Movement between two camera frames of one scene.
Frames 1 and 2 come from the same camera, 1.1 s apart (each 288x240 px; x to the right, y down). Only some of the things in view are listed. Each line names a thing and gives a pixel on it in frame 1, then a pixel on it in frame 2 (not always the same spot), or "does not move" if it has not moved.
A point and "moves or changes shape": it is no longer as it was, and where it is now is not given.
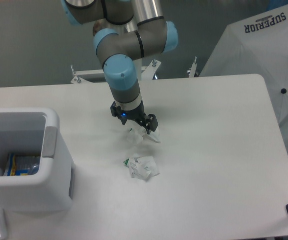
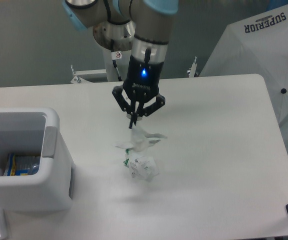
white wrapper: x=135 y=133 moves or changes shape
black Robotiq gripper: x=150 y=122 -> x=142 y=82
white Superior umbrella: x=270 y=44 does not move
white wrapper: x=141 y=167 does not move
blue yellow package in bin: x=22 y=165 does not move
